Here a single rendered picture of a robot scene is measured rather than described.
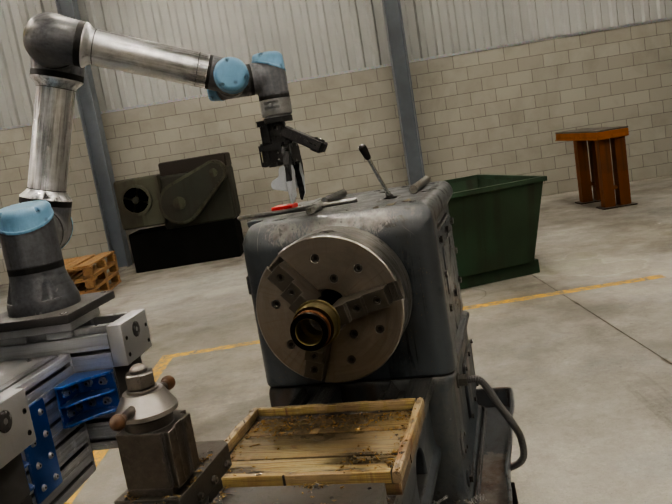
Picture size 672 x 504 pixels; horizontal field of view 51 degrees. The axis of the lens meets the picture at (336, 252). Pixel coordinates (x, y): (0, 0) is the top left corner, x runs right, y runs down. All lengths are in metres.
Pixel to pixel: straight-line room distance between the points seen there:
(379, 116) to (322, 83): 1.03
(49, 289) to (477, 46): 10.51
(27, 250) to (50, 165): 0.24
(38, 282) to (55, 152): 0.32
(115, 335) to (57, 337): 0.13
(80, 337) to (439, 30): 10.40
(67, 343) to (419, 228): 0.79
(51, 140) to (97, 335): 0.47
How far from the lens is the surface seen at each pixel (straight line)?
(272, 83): 1.73
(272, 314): 1.50
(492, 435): 2.10
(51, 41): 1.64
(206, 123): 11.49
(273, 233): 1.64
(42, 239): 1.63
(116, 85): 11.88
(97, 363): 1.60
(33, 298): 1.62
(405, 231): 1.55
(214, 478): 1.02
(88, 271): 8.96
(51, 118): 1.76
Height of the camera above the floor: 1.42
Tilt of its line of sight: 9 degrees down
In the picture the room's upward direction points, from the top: 9 degrees counter-clockwise
